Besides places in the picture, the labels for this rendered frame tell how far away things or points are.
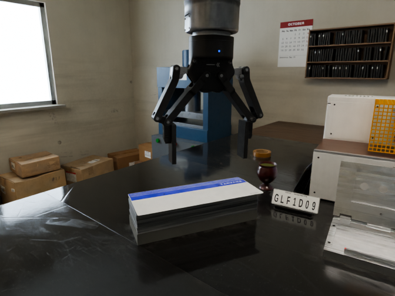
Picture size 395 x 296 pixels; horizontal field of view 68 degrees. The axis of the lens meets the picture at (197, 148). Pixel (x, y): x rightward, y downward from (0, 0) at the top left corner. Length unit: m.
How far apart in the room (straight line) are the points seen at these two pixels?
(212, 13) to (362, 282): 0.68
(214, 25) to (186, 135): 2.46
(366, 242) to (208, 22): 0.74
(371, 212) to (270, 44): 2.29
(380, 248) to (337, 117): 0.60
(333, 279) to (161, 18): 3.59
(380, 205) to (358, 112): 0.46
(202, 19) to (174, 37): 3.34
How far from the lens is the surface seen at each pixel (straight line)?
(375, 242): 0.98
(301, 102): 2.94
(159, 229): 0.88
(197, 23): 0.48
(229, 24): 0.49
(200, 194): 0.92
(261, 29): 3.13
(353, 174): 1.01
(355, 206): 1.02
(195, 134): 2.82
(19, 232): 1.08
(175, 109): 0.49
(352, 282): 0.84
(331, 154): 1.16
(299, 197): 1.10
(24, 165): 3.35
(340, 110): 1.36
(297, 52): 2.95
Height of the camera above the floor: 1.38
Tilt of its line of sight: 15 degrees down
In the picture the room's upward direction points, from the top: straight up
